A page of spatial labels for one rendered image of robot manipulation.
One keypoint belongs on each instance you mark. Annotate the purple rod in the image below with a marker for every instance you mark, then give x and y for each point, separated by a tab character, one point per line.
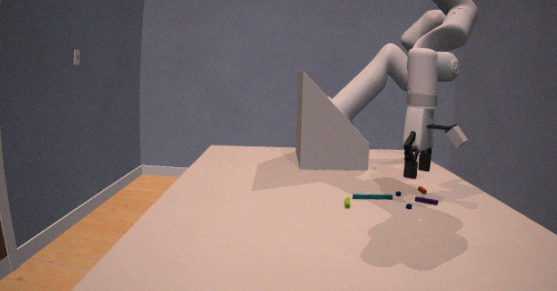
426	200

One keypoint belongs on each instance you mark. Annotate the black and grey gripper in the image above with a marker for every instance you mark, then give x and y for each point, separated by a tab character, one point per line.
416	134

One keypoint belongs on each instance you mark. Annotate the turquoise rod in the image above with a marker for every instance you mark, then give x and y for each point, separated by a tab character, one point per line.
380	197

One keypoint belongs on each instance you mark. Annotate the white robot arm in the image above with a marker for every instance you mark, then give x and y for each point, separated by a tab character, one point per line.
428	62

